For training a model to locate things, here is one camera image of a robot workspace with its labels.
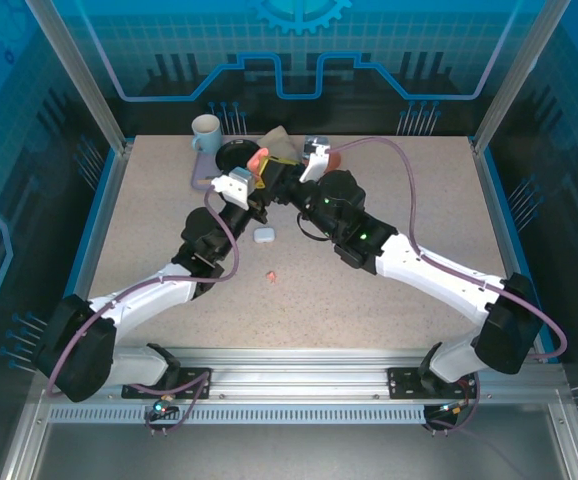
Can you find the white earbud charging case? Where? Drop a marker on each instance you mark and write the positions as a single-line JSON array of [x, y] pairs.
[[263, 235]]

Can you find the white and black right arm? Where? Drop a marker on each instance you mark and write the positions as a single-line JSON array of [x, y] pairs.
[[444, 280]]

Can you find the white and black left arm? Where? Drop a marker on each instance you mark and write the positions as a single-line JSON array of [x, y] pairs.
[[144, 295]]

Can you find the grey folded cloth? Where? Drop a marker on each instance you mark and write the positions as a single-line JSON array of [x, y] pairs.
[[281, 142]]

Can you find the black round plate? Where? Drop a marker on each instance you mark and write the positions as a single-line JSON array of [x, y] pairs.
[[231, 155]]

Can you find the lilac serving tray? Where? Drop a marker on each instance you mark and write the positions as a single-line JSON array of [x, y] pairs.
[[200, 170]]

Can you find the light blue mug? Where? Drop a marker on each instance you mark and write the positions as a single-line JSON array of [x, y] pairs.
[[206, 132]]

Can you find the blue printed back panel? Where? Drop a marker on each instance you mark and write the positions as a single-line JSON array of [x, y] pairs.
[[289, 50]]

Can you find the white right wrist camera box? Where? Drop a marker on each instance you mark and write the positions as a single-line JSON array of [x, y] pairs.
[[314, 160]]

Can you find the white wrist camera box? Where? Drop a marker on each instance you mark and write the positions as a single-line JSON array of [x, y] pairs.
[[314, 160], [234, 190]]

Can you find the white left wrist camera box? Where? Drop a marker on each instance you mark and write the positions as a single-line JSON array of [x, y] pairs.
[[234, 190]]

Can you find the aluminium side rail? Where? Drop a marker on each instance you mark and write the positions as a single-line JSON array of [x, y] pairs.
[[100, 200], [496, 200]]

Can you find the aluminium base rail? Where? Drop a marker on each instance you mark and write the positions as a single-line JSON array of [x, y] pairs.
[[294, 370]]

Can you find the aluminium frame post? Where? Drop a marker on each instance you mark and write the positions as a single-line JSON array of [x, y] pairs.
[[509, 75], [89, 75]]

